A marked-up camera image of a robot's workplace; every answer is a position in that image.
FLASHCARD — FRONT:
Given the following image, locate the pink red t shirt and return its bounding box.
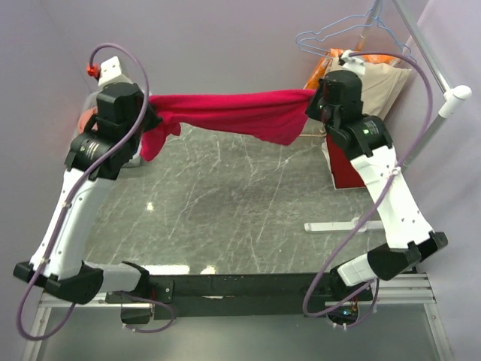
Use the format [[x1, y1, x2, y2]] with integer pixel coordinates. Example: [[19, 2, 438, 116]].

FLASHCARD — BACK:
[[140, 89, 314, 162]]

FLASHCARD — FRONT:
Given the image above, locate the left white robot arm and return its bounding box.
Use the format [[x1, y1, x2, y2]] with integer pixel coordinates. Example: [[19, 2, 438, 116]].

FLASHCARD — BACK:
[[14, 82, 161, 305]]

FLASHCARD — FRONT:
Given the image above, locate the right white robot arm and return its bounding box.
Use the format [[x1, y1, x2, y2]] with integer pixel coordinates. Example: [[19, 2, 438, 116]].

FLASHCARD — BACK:
[[306, 70, 448, 300]]

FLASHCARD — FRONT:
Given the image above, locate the white plastic laundry basket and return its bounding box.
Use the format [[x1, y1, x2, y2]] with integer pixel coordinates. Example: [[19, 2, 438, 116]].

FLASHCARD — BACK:
[[77, 91, 141, 168]]

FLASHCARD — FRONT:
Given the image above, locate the orange hanging garment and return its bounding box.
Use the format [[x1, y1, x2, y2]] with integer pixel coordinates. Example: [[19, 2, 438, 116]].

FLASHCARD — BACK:
[[304, 48, 399, 89]]

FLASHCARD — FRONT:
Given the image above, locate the salmon pink t shirt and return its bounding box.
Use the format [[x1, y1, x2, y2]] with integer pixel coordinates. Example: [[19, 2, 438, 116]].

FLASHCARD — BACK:
[[77, 107, 97, 134]]

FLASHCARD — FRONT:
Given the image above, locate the beige hanging garment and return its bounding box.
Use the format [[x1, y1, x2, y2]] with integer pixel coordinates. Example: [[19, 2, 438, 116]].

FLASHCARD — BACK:
[[362, 63, 411, 120]]

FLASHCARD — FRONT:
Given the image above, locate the folded dark red t shirt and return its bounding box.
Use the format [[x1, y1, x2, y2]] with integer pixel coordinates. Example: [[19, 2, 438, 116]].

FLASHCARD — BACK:
[[325, 135, 365, 190]]

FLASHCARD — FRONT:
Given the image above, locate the metal clothes rack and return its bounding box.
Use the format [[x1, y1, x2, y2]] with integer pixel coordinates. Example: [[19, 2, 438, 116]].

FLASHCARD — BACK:
[[303, 0, 473, 235]]

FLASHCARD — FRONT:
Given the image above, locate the black base beam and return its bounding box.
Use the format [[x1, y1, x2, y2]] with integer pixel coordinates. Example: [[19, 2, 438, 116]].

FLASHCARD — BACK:
[[105, 273, 362, 325]]

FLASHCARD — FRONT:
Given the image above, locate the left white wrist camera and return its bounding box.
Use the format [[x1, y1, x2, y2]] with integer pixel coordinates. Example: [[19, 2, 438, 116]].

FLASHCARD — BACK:
[[86, 56, 132, 89]]

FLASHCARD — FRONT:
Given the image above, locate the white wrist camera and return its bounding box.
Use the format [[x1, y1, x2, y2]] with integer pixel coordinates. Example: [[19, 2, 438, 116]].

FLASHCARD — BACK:
[[338, 50, 366, 77], [86, 56, 132, 89]]

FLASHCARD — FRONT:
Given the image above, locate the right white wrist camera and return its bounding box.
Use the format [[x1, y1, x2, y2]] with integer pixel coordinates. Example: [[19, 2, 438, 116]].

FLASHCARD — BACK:
[[338, 50, 366, 77]]

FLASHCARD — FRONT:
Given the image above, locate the blue wire hanger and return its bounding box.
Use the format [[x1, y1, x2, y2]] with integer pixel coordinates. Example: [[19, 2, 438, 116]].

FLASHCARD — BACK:
[[295, 1, 414, 59]]

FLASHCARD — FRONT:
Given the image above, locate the aluminium rail frame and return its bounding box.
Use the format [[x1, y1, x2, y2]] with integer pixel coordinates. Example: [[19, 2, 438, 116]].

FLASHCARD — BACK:
[[23, 273, 452, 360]]

